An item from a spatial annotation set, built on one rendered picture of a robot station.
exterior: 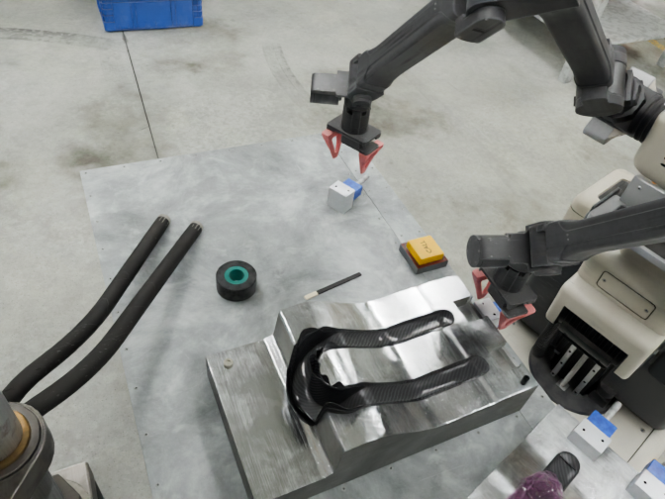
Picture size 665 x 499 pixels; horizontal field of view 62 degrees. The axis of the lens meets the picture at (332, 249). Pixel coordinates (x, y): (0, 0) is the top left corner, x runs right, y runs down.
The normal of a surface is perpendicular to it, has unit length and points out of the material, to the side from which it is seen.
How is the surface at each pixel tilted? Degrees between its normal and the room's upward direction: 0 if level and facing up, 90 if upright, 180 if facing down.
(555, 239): 87
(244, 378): 0
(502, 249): 37
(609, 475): 0
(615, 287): 98
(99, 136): 0
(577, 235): 88
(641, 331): 8
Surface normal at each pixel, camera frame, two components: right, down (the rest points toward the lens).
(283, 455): 0.12, -0.69
